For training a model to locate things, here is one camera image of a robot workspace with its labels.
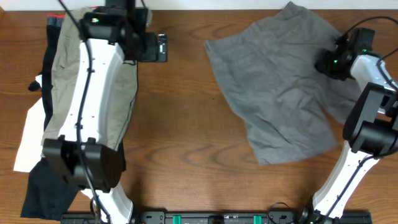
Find grey shorts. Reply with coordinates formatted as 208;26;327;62
205;2;361;165

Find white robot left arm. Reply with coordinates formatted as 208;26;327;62
43;1;167;223

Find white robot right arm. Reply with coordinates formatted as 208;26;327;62
298;28;397;224

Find khaki beige shorts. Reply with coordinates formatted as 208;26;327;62
42;16;137;149

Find white garment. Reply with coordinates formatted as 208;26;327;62
13;74;47;174

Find black garment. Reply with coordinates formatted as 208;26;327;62
21;15;124;221

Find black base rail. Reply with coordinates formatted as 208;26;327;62
60;211;373;224

